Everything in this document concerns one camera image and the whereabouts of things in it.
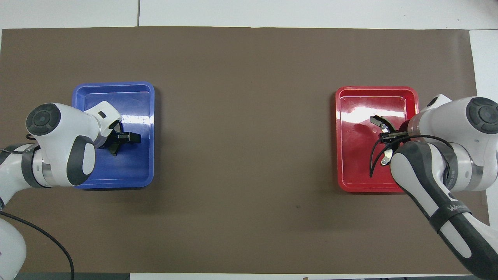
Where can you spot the curved brake shoe silver web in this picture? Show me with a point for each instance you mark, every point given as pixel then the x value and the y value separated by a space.
pixel 376 120

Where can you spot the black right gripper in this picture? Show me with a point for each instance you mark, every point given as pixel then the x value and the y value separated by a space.
pixel 397 136

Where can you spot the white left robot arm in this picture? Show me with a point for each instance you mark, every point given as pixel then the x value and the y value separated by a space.
pixel 54 155

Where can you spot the red plastic tray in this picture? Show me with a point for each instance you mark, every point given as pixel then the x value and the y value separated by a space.
pixel 354 163

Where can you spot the dark brake pad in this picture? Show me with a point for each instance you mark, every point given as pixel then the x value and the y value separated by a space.
pixel 114 151

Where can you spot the blue plastic tray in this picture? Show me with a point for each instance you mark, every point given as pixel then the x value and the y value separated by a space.
pixel 132 167

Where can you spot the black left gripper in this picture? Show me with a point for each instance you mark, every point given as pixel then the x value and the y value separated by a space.
pixel 118 138

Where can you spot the brown table mat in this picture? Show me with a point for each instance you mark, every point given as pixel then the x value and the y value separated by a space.
pixel 249 225

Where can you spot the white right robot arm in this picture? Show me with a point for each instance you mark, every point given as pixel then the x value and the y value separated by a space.
pixel 447 171

